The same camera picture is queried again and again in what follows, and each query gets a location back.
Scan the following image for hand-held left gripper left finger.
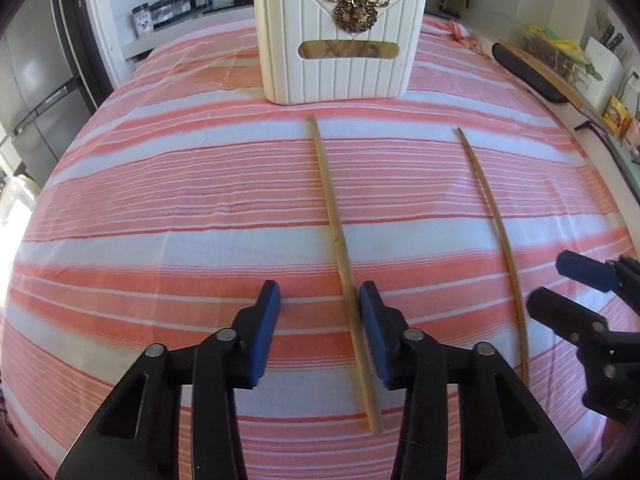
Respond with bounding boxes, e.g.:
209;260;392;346
55;280;282;480

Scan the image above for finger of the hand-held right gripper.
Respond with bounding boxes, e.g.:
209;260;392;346
526;287;640;421
556;251;640;301

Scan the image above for white knife block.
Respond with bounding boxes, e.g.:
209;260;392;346
581;25;629;112

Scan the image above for clear bag of food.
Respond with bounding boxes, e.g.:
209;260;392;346
520;25;603;82

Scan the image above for wooden chopstick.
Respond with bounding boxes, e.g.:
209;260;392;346
308;115;383;434
455;128;531;389

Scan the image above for yellow snack packet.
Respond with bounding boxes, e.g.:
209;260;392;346
602;95;634;134

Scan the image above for white spice jar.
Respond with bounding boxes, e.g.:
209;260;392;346
132;4;154;38

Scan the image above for white utensil holder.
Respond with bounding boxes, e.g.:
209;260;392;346
252;0;428;106

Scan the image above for pink striped tablecloth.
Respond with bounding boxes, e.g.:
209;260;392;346
0;7;636;480

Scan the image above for grey refrigerator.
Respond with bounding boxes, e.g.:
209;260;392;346
0;0;101;181

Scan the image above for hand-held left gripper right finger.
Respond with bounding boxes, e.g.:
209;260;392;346
359;281;583;480

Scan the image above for black cable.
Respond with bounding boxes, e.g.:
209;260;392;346
575;120;640;196

